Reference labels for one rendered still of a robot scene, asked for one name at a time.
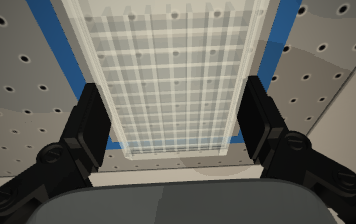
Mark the blue tape outline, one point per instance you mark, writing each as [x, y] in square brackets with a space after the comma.
[51, 28]

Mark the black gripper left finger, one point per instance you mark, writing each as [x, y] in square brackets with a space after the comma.
[60, 166]

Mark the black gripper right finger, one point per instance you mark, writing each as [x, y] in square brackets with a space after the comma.
[288, 155]

